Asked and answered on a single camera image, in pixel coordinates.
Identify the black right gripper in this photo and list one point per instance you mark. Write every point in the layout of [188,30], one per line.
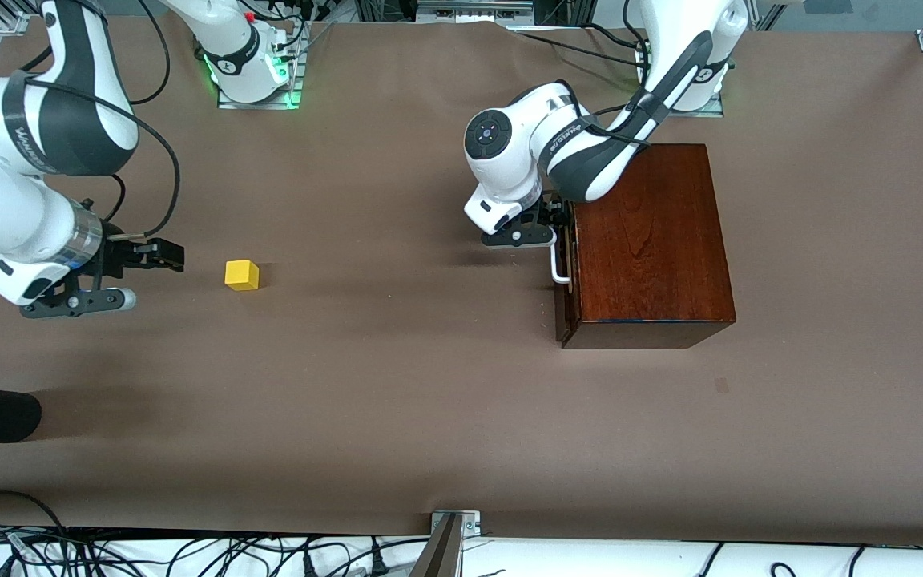
[118,253]

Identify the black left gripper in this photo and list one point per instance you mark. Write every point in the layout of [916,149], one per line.
[552,213]

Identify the yellow cube block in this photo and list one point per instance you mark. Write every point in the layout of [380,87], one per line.
[241,275]

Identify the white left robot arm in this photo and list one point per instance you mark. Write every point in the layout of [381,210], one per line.
[509,160]

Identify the dark brown wooden cabinet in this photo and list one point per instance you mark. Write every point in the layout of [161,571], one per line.
[654,264]

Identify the grey metal device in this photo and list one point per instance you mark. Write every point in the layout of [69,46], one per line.
[473,10]

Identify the brown paper table cover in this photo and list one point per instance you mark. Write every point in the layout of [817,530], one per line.
[429,401]

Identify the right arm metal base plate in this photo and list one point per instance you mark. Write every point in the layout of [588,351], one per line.
[289,88]

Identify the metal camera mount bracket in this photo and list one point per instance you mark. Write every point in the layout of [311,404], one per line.
[441,553]

